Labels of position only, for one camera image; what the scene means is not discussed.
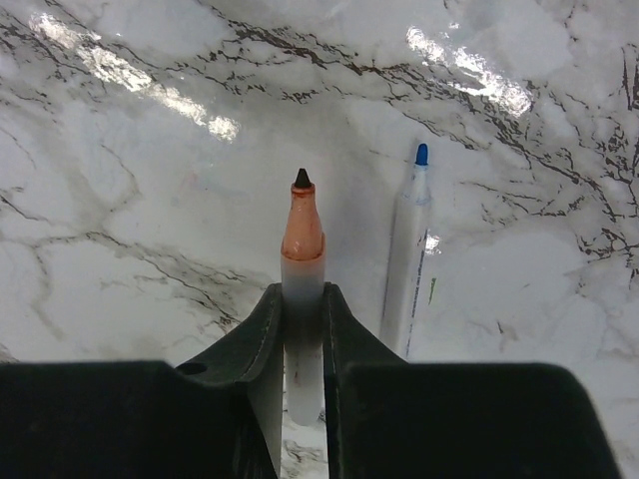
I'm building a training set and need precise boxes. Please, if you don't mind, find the orange highlighter pen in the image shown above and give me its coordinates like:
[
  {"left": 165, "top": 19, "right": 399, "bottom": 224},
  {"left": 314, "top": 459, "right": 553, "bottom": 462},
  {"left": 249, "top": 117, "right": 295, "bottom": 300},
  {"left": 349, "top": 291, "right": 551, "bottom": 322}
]
[{"left": 281, "top": 169, "right": 325, "bottom": 426}]

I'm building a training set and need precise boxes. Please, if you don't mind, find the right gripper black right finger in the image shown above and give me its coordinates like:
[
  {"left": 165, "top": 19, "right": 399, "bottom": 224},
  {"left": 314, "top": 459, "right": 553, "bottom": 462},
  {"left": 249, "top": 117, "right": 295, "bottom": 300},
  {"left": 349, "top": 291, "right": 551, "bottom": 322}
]
[{"left": 322, "top": 283, "right": 620, "bottom": 478}]

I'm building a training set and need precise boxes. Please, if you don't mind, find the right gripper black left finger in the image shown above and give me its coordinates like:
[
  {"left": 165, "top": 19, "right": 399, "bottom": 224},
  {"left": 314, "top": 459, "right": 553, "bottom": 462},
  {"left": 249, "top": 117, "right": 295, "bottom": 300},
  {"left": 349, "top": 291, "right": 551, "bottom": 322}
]
[{"left": 1, "top": 284, "right": 282, "bottom": 478}]

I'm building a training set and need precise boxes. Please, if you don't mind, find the blue acrylic marker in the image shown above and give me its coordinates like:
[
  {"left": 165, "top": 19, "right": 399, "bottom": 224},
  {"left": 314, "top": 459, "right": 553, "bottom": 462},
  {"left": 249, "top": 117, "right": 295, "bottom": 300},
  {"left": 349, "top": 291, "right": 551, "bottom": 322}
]
[{"left": 379, "top": 143, "right": 431, "bottom": 358}]

